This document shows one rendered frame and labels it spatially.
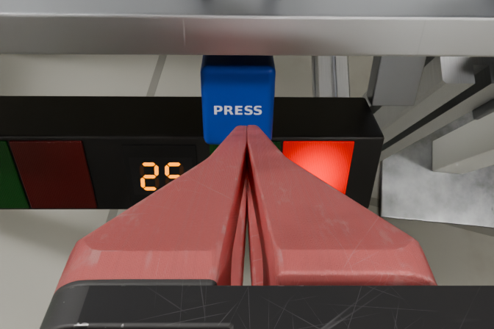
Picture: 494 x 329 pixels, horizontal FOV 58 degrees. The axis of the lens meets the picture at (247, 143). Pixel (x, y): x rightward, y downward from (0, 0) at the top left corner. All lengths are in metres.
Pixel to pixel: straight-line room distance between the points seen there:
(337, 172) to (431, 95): 0.08
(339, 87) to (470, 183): 0.45
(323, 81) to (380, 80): 0.37
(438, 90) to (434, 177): 0.68
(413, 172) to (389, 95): 0.70
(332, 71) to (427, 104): 0.33
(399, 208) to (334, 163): 0.70
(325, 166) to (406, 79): 0.05
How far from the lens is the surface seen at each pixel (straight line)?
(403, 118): 0.30
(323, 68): 0.57
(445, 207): 0.92
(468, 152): 0.80
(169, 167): 0.19
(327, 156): 0.19
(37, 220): 0.92
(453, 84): 0.24
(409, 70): 0.21
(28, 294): 0.93
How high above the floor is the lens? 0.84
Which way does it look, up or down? 78 degrees down
